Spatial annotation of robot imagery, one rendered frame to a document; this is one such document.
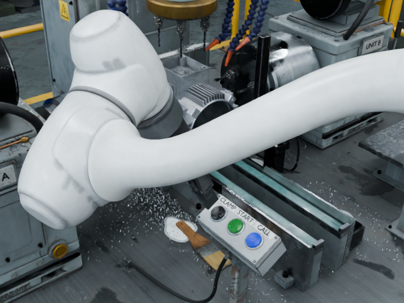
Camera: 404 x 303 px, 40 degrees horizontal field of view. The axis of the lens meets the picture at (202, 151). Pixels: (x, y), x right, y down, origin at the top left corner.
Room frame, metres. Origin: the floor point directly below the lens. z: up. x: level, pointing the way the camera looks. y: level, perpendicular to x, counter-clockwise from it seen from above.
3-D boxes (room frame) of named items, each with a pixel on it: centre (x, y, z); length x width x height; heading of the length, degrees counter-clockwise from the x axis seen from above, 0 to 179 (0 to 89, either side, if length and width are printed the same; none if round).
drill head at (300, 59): (1.56, -0.22, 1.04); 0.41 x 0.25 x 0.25; 130
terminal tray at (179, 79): (1.37, 0.06, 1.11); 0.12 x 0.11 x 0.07; 40
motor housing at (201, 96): (1.34, 0.03, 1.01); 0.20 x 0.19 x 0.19; 40
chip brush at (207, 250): (1.05, 0.00, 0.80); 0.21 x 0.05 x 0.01; 36
